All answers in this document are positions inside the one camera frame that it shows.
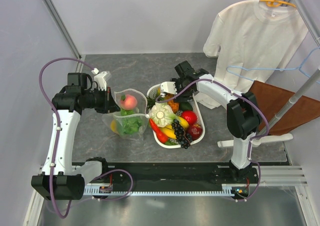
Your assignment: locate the clear dotted zip top bag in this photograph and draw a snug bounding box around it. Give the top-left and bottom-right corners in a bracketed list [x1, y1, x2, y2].
[102, 89, 149, 140]

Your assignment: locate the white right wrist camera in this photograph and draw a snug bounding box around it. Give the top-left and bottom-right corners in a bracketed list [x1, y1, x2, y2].
[159, 82, 178, 98]

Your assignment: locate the grey clothes rack stand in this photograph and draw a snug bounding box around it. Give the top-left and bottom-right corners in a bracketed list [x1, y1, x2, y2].
[217, 0, 320, 148]

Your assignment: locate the white green toy cabbage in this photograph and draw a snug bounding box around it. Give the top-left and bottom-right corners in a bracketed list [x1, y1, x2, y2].
[148, 103, 177, 127]

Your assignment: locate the aluminium frame rail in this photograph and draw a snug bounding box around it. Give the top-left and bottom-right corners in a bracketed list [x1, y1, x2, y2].
[42, 0, 82, 59]

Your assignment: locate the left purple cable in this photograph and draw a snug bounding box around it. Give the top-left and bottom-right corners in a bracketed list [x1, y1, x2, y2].
[39, 57, 135, 219]

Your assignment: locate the white t-shirt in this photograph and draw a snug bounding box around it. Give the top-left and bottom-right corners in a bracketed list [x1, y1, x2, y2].
[193, 0, 309, 110]

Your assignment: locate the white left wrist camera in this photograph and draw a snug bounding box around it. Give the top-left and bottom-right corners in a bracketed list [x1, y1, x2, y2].
[91, 68, 111, 91]

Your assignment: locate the dark toy grape bunch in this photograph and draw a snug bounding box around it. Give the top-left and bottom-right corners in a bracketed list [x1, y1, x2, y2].
[171, 119, 193, 149]

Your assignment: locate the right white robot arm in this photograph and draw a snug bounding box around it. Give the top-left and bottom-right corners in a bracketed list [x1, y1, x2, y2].
[169, 61, 263, 183]

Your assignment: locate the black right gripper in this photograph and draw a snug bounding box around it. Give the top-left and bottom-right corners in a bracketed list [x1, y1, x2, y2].
[170, 78, 194, 103]

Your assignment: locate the green toy avocado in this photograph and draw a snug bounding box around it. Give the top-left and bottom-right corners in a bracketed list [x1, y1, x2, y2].
[179, 102, 193, 111]

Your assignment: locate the yellow toy lemon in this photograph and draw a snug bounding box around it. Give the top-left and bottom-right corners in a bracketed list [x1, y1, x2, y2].
[110, 120, 118, 134]

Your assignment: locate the blue clothes hanger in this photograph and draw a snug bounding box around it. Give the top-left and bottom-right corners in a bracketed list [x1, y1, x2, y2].
[226, 47, 320, 82]

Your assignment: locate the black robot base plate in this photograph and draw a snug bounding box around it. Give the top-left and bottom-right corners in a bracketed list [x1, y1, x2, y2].
[88, 162, 260, 198]

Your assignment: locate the dark red toy pomegranate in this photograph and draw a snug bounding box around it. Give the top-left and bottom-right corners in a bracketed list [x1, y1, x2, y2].
[187, 124, 203, 140]

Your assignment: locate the white slotted cable duct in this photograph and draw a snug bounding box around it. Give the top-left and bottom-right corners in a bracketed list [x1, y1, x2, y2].
[83, 183, 235, 197]

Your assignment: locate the red toy chili pepper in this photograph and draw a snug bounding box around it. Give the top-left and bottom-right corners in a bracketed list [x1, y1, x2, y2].
[149, 118, 169, 144]

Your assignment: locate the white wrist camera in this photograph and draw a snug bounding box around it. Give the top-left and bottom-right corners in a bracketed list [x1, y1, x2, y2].
[159, 82, 178, 98]
[91, 68, 111, 91]

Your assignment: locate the yellow toy banana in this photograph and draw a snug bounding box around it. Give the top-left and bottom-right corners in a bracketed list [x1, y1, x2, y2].
[160, 116, 189, 139]

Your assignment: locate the orange clothes hanger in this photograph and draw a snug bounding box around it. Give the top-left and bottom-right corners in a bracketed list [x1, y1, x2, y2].
[259, 0, 296, 8]

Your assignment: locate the white perforated plastic basket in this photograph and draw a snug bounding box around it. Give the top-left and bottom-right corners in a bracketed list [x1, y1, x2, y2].
[153, 95, 205, 149]

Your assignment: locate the pink toy peach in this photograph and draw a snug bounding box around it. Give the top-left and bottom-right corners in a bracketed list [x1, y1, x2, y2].
[120, 94, 138, 110]

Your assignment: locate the brown cloth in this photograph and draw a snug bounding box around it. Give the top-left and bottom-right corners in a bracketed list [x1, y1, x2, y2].
[249, 81, 320, 136]

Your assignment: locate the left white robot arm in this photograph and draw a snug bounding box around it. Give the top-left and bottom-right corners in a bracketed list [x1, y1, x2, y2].
[31, 71, 120, 200]

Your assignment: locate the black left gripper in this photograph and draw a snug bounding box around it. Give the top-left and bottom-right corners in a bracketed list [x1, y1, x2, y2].
[82, 87, 121, 114]

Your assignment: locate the green toy lettuce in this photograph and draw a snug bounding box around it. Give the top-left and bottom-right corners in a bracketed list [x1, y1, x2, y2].
[115, 109, 144, 137]

